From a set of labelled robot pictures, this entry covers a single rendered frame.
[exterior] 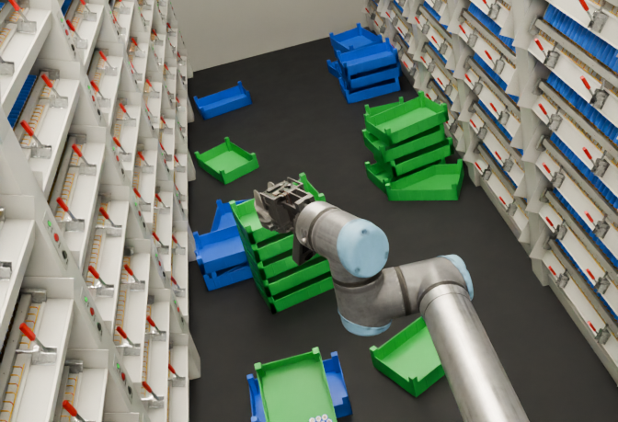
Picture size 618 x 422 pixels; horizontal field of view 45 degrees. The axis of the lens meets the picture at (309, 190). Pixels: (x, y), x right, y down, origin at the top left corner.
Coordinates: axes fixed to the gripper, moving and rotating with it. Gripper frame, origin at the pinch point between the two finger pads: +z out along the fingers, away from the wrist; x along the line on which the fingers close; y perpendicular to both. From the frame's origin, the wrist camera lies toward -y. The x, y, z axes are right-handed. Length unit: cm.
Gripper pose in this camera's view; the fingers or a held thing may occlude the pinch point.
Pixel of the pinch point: (261, 204)
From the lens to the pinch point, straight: 156.8
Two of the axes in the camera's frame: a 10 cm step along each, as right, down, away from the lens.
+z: -5.6, -2.5, 7.9
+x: -7.9, 4.5, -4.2
